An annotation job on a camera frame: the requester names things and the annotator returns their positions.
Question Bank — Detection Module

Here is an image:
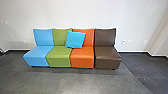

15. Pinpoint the green sofa seat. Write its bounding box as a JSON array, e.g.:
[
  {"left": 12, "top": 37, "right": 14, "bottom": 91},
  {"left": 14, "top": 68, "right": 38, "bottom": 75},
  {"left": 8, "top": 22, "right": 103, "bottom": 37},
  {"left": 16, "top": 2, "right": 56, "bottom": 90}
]
[{"left": 45, "top": 28, "right": 74, "bottom": 69}]

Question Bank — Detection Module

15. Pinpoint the brown sofa seat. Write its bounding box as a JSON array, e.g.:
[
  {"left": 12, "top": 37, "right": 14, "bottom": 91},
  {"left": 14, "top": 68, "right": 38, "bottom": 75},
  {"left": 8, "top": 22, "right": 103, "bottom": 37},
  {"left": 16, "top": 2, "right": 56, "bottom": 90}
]
[{"left": 93, "top": 27, "right": 123, "bottom": 71}]

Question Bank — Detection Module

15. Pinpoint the blue cushion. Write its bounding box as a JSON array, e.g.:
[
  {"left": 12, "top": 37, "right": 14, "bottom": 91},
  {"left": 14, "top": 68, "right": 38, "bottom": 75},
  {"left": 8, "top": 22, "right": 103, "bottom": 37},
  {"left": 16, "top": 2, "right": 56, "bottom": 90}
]
[{"left": 64, "top": 30, "right": 87, "bottom": 50}]

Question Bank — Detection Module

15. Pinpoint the blue sofa seat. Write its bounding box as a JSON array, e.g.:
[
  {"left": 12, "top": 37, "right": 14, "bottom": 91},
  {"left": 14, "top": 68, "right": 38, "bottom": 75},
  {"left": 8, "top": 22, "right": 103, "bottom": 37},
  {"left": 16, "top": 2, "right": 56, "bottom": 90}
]
[{"left": 22, "top": 28, "right": 55, "bottom": 68}]

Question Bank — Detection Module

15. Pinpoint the white wall outlet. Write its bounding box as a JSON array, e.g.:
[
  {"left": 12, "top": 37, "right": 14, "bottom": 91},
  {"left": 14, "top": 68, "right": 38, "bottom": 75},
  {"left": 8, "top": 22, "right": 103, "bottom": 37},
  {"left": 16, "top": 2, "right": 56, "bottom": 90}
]
[
  {"left": 120, "top": 39, "right": 127, "bottom": 45},
  {"left": 22, "top": 39, "right": 31, "bottom": 45}
]

